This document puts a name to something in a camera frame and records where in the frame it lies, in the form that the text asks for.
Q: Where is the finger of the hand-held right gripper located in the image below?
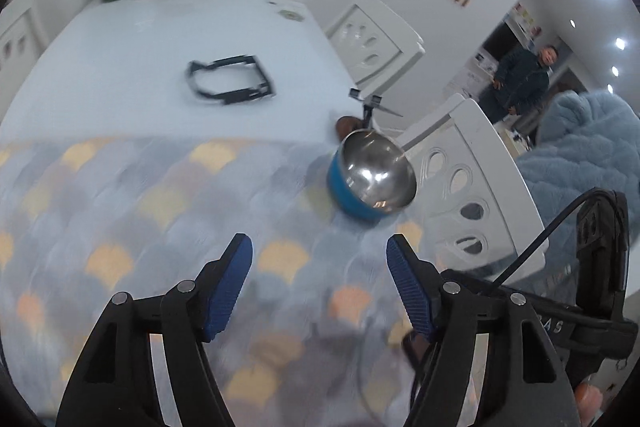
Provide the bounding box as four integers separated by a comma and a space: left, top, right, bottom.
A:
442, 270, 576, 324

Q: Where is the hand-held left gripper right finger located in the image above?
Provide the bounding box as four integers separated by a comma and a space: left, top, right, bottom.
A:
385, 233, 583, 427

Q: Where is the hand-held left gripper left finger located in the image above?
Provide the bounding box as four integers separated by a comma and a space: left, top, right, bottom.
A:
55, 233, 254, 427

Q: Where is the blue steel bowl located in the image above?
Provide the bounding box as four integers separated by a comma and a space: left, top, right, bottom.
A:
326, 129, 418, 224

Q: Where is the person's right hand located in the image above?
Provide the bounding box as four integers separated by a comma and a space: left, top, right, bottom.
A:
575, 381, 608, 415

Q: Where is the fan-patterned tablecloth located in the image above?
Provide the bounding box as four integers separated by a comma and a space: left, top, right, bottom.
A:
0, 134, 501, 427

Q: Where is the reddish brown bowl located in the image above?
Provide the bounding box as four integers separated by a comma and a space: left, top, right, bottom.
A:
335, 116, 362, 140

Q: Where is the small metal stand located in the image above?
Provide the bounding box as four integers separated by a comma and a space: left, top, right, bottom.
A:
348, 89, 405, 128

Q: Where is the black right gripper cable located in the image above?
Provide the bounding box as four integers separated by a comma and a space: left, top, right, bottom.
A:
492, 188, 618, 285

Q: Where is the black plastic frame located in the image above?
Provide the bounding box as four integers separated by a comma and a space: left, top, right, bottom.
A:
187, 54, 277, 106

